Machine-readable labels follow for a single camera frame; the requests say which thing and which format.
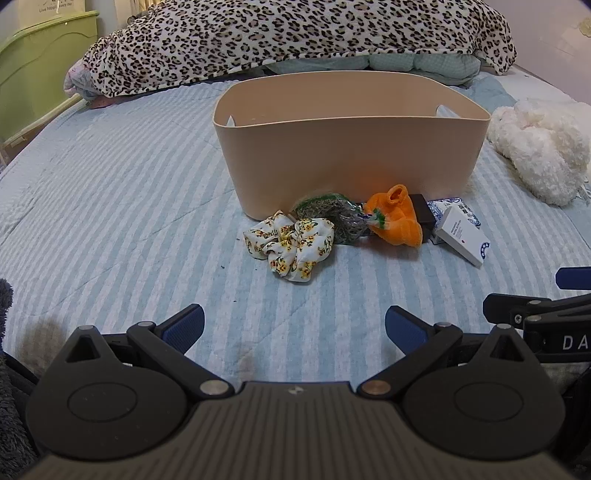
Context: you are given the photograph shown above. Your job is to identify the white fluffy plush cloth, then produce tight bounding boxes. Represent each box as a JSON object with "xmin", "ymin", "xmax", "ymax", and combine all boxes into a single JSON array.
[{"xmin": 487, "ymin": 99, "xmax": 591, "ymax": 207}]

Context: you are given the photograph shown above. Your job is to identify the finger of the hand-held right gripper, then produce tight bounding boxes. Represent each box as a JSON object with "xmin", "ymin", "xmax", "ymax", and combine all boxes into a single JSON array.
[
  {"xmin": 482, "ymin": 294, "xmax": 557, "ymax": 325},
  {"xmin": 555, "ymin": 267, "xmax": 591, "ymax": 291}
]

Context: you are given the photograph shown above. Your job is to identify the blue patterned white packet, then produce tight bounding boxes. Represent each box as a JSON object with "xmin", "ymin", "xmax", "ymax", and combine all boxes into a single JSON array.
[{"xmin": 426, "ymin": 197, "xmax": 482, "ymax": 229}]

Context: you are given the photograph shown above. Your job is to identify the white sign board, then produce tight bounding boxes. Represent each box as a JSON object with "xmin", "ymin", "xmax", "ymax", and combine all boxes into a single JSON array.
[{"xmin": 36, "ymin": 0, "xmax": 85, "ymax": 25}]

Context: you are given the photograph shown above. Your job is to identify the small black box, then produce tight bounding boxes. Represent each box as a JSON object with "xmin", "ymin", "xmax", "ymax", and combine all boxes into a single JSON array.
[{"xmin": 408, "ymin": 194, "xmax": 437, "ymax": 230}]

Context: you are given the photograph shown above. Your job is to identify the striped light blue bed quilt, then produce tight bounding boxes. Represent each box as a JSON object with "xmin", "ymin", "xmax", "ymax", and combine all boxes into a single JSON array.
[{"xmin": 0, "ymin": 73, "xmax": 591, "ymax": 398}]

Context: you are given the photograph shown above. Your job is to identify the dark grey fleece cloth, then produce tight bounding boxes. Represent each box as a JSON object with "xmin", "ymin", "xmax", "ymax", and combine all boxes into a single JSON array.
[{"xmin": 0, "ymin": 278, "xmax": 40, "ymax": 480}]

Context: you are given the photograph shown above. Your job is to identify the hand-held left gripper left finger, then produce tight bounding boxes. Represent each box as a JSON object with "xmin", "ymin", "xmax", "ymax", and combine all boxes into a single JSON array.
[{"xmin": 65, "ymin": 304, "xmax": 236, "ymax": 400}]

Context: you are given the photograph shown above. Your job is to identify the floral white yellow scrunchie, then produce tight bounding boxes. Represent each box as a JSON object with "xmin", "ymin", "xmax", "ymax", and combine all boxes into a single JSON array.
[{"xmin": 243, "ymin": 210, "xmax": 336, "ymax": 282}]

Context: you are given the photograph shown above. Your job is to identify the leopard print blanket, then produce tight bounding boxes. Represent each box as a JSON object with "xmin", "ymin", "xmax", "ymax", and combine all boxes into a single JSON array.
[{"xmin": 81, "ymin": 0, "xmax": 518, "ymax": 98}]

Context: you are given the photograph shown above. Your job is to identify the beige plastic storage basket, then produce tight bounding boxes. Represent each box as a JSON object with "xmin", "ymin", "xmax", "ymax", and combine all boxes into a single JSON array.
[{"xmin": 213, "ymin": 71, "xmax": 489, "ymax": 221}]

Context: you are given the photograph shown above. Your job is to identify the pink floral cloth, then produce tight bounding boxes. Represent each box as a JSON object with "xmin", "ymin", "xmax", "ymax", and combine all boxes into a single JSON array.
[{"xmin": 64, "ymin": 61, "xmax": 108, "ymax": 110}]

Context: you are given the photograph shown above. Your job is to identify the green wooden headboard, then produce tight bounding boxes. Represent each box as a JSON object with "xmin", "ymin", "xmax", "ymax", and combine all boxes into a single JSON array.
[{"xmin": 0, "ymin": 11, "xmax": 100, "ymax": 145}]

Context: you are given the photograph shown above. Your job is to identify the light wooden rail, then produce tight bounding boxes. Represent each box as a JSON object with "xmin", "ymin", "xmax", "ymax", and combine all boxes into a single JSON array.
[{"xmin": 0, "ymin": 94, "xmax": 85, "ymax": 160}]

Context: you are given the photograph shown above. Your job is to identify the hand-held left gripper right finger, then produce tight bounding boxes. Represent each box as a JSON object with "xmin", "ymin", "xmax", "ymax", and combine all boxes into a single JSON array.
[{"xmin": 360, "ymin": 305, "xmax": 530, "ymax": 400}]

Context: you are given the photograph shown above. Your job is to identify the teal quilted blanket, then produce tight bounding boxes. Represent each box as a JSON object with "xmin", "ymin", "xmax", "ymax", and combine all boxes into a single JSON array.
[{"xmin": 265, "ymin": 52, "xmax": 484, "ymax": 86}]

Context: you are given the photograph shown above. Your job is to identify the white cardboard box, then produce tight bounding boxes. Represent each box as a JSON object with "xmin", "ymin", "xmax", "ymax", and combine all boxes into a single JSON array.
[{"xmin": 434, "ymin": 204, "xmax": 491, "ymax": 267}]

